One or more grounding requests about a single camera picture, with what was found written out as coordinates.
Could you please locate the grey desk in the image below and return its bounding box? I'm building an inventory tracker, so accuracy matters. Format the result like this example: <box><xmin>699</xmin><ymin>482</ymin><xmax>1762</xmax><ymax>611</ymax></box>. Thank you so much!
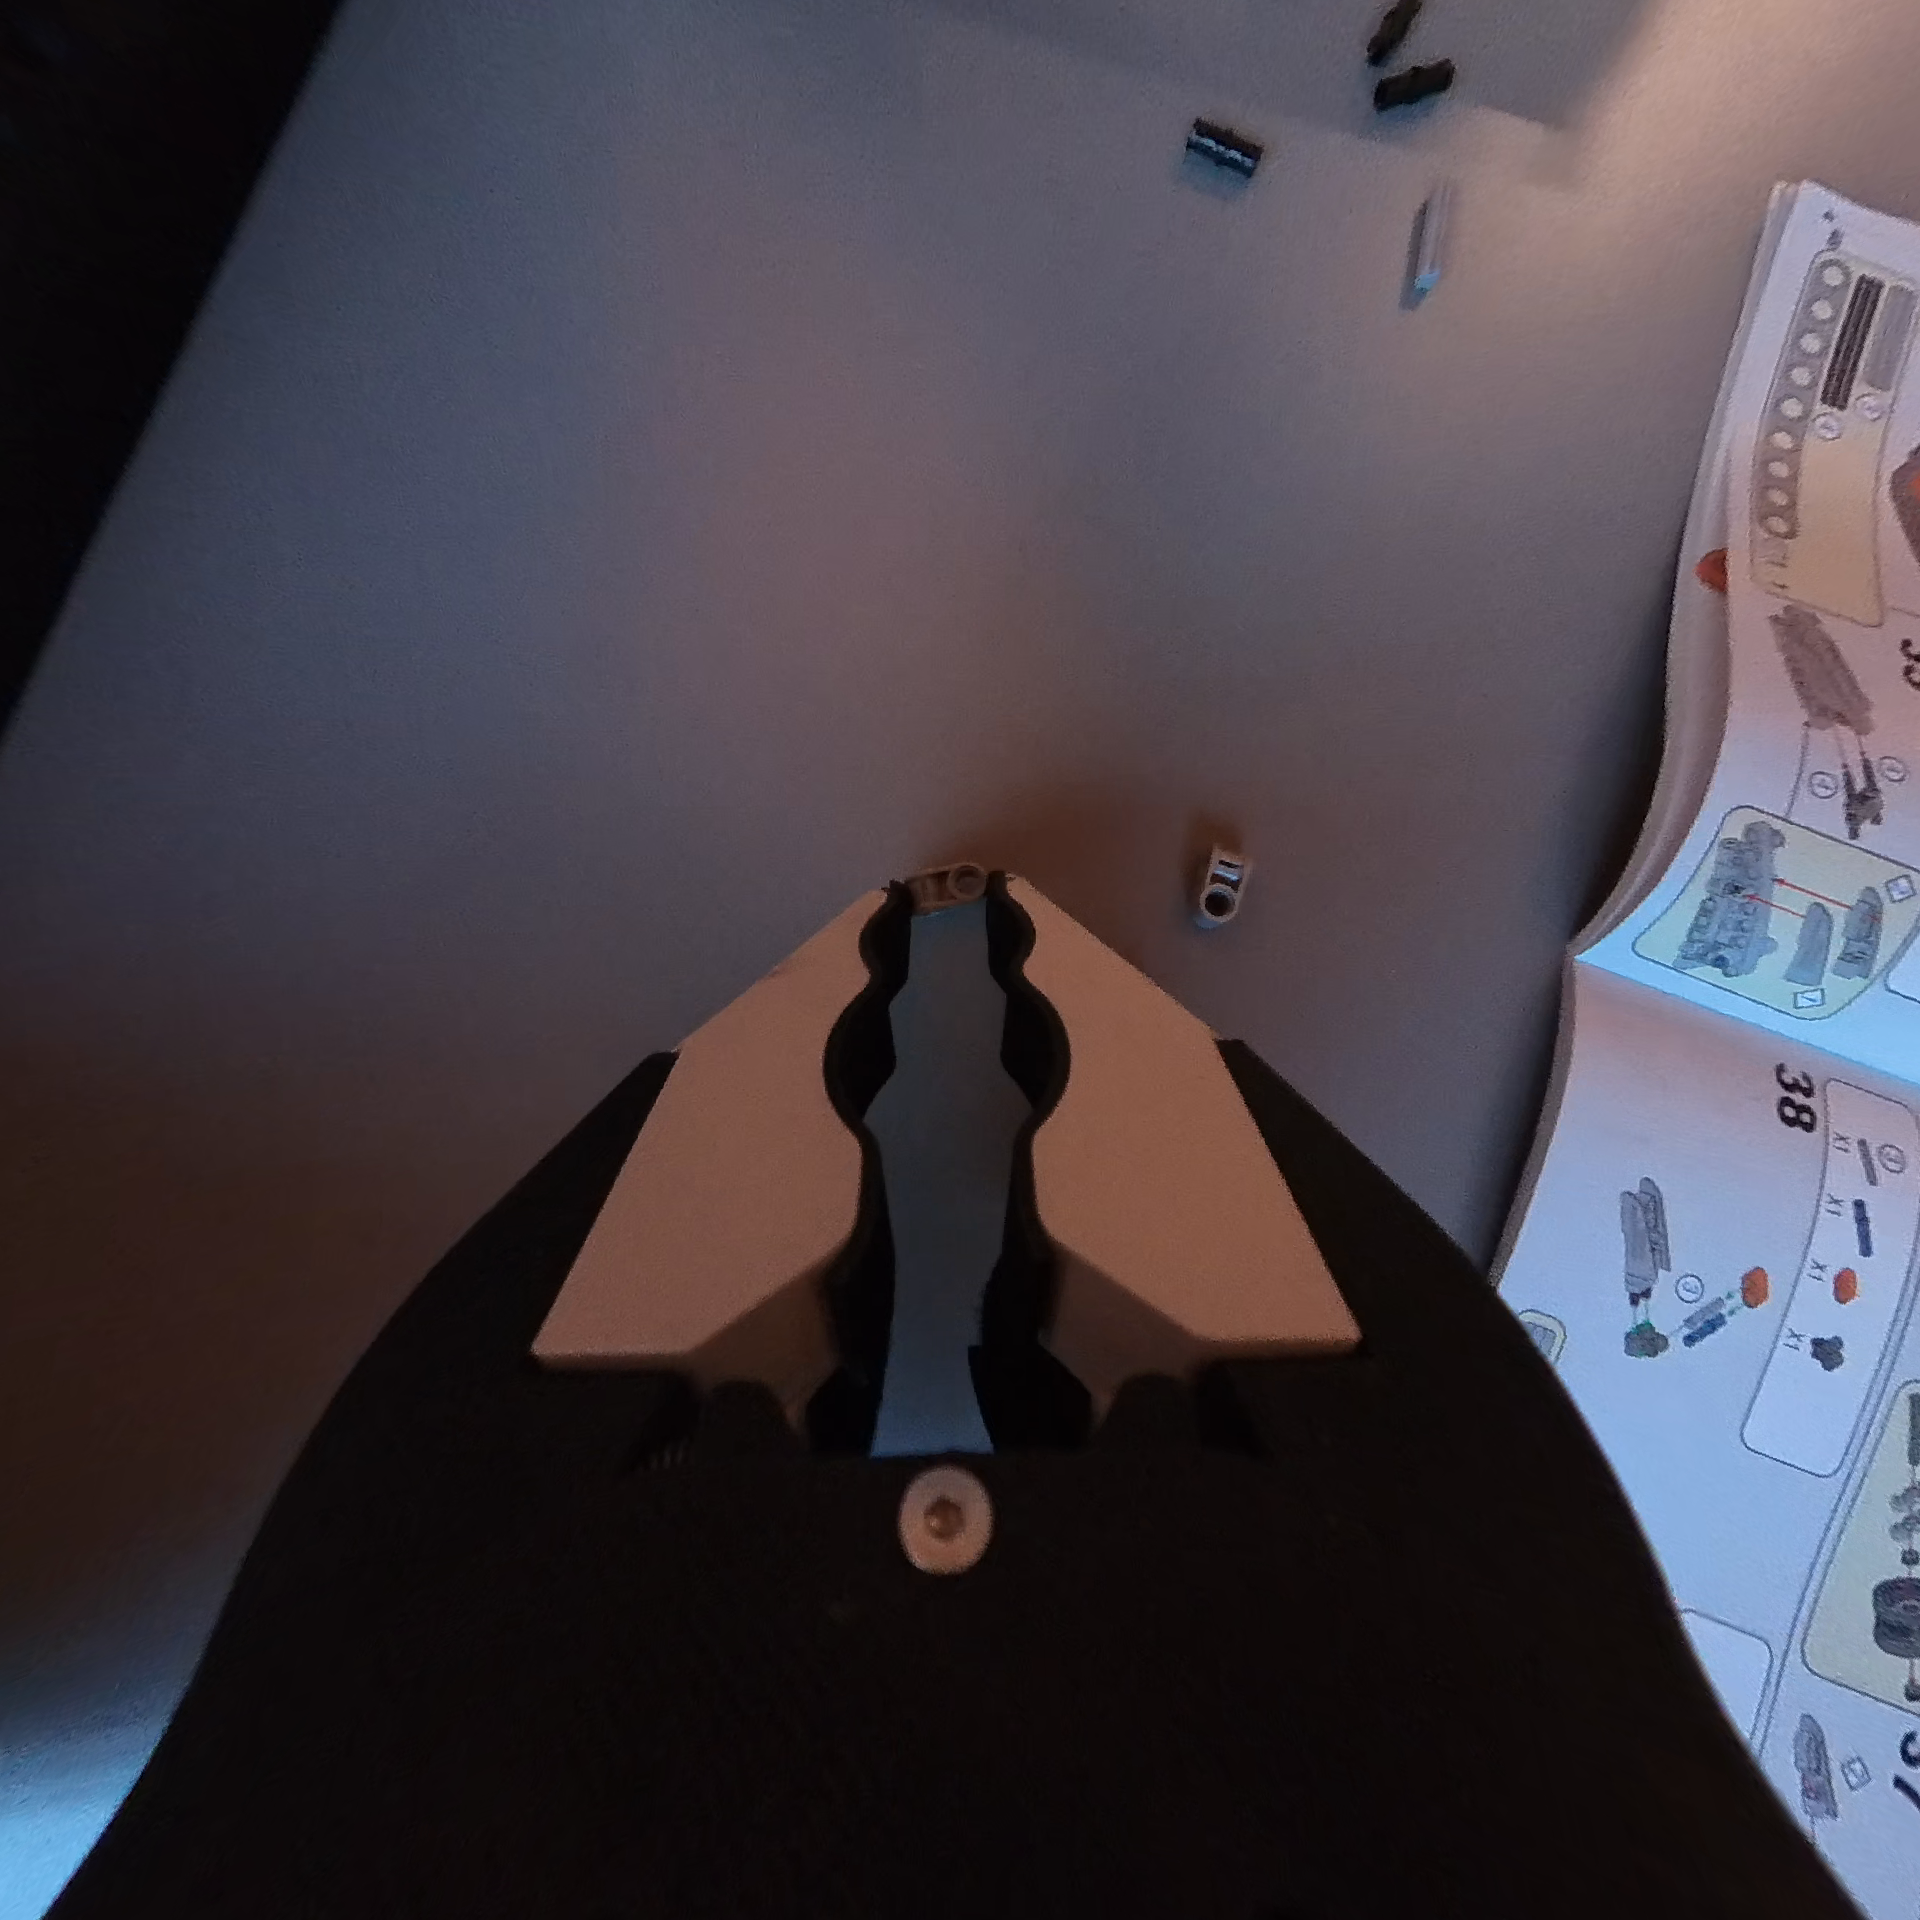
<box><xmin>0</xmin><ymin>0</ymin><xmax>1920</xmax><ymax>1864</ymax></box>

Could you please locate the white instruction booklet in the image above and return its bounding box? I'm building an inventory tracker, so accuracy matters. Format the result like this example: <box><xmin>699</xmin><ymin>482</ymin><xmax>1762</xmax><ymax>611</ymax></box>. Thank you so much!
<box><xmin>1488</xmin><ymin>181</ymin><xmax>1920</xmax><ymax>1876</ymax></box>

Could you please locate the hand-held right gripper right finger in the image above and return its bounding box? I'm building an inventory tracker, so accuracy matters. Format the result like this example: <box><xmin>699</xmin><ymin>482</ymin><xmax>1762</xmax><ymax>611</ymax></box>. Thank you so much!
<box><xmin>972</xmin><ymin>879</ymin><xmax>1367</xmax><ymax>1457</ymax></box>

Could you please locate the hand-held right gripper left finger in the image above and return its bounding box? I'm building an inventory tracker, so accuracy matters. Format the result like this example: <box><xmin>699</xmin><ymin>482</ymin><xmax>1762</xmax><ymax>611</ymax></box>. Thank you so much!
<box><xmin>528</xmin><ymin>879</ymin><xmax>903</xmax><ymax>1457</ymax></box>

